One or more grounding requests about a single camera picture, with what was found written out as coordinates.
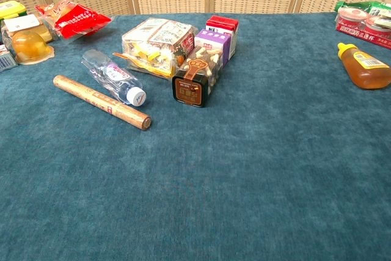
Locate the clear plastic water bottle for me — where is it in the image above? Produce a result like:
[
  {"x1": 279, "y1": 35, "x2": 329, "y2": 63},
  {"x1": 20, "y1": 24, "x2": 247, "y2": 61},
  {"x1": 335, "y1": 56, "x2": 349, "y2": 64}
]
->
[{"x1": 81, "y1": 49, "x2": 147, "y2": 108}]

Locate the amber honey squeeze bottle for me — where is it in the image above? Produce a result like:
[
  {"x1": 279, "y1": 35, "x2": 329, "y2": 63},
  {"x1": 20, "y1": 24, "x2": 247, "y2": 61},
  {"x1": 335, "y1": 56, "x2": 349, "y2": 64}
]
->
[{"x1": 337, "y1": 42, "x2": 391, "y2": 90}]

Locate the clear jar with black lid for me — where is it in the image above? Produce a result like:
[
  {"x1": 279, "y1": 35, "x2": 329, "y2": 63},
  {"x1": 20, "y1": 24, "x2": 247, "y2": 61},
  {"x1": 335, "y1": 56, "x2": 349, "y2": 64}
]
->
[{"x1": 171, "y1": 45, "x2": 224, "y2": 108}]

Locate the teal velvet tablecloth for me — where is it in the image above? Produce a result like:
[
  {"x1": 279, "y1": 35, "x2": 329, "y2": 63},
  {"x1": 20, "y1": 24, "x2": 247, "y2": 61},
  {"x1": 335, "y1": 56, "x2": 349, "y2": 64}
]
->
[{"x1": 0, "y1": 12, "x2": 391, "y2": 261}]

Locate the purple and white carton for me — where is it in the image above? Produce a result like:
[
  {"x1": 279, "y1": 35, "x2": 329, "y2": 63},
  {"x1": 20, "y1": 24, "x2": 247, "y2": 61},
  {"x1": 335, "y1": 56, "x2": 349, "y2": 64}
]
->
[{"x1": 194, "y1": 29, "x2": 232, "y2": 68}]

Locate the clear bag of snacks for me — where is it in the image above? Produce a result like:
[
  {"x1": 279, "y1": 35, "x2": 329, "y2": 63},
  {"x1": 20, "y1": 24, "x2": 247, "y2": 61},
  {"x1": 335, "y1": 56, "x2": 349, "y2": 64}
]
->
[{"x1": 112, "y1": 18, "x2": 196, "y2": 79}]

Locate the red and white carton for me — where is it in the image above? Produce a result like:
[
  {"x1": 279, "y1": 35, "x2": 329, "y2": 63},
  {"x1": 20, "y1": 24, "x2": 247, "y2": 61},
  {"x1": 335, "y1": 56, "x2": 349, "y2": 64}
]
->
[{"x1": 205, "y1": 15, "x2": 240, "y2": 60}]

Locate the brown cylindrical incense tube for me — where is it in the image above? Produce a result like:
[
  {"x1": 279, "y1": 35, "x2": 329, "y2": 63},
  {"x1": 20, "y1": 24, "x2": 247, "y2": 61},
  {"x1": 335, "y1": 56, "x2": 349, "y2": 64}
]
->
[{"x1": 53, "y1": 74, "x2": 152, "y2": 131}]

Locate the red bread snack bag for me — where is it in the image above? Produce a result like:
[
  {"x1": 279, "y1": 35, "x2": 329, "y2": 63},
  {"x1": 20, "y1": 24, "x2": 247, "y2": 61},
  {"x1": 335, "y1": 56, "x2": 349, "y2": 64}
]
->
[{"x1": 34, "y1": 0, "x2": 112, "y2": 40}]

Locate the yellow fruit jelly cup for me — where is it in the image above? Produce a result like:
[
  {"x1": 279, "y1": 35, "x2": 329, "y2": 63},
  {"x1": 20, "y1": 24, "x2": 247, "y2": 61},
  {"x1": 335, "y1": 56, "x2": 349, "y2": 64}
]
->
[{"x1": 11, "y1": 30, "x2": 55, "y2": 65}]

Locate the clear packaged cake with label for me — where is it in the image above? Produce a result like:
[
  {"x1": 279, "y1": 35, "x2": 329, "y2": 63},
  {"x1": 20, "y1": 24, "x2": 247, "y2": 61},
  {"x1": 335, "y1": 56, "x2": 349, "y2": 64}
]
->
[{"x1": 1, "y1": 13, "x2": 56, "y2": 56}]

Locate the red triple cup pack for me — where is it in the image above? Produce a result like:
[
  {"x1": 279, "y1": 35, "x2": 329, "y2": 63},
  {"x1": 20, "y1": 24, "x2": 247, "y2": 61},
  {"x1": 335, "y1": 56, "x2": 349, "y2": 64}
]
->
[{"x1": 335, "y1": 6, "x2": 391, "y2": 50}]

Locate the small blue and white box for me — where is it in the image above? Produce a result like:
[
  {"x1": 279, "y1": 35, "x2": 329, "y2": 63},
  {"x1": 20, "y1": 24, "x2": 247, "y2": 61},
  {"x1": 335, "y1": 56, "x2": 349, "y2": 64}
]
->
[{"x1": 0, "y1": 44, "x2": 19, "y2": 73}]

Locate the green snack packet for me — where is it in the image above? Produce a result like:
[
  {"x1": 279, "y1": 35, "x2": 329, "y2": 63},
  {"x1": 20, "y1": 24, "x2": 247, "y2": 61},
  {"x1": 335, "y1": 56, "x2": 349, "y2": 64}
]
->
[{"x1": 334, "y1": 0, "x2": 391, "y2": 17}]

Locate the yellow and green box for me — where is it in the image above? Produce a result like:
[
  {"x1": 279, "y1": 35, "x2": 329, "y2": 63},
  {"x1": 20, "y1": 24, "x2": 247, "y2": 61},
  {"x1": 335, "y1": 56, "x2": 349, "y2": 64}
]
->
[{"x1": 0, "y1": 0, "x2": 27, "y2": 21}]

